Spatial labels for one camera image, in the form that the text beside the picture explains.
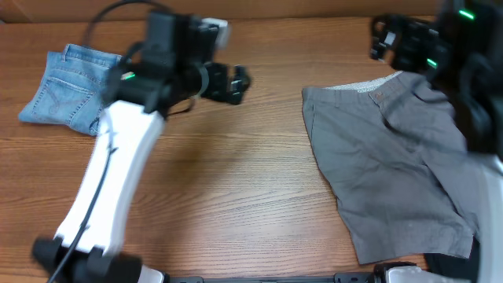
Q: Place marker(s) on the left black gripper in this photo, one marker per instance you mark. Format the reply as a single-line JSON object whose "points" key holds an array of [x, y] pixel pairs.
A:
{"points": [[221, 91]]}

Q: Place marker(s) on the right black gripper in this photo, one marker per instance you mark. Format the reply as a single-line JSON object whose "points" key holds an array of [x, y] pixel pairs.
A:
{"points": [[421, 37]]}

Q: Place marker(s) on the grey cotton shorts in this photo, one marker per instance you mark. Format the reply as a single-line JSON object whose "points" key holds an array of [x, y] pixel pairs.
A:
{"points": [[398, 166]]}

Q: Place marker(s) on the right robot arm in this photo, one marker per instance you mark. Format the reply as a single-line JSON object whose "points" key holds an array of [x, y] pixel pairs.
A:
{"points": [[460, 54]]}

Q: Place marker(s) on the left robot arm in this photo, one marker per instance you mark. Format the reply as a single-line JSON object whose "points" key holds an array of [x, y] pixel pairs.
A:
{"points": [[174, 63]]}

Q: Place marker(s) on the folded blue denim jeans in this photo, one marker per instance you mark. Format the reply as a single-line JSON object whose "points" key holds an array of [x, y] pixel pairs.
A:
{"points": [[69, 93]]}

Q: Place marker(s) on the brown cardboard backdrop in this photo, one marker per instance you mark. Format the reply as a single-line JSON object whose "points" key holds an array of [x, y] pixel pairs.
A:
{"points": [[56, 11]]}

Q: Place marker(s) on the black t-shirt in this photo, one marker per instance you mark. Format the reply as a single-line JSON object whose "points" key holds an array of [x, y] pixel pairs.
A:
{"points": [[444, 259]]}

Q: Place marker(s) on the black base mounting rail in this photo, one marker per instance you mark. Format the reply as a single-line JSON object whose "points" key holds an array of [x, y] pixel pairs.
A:
{"points": [[350, 277]]}

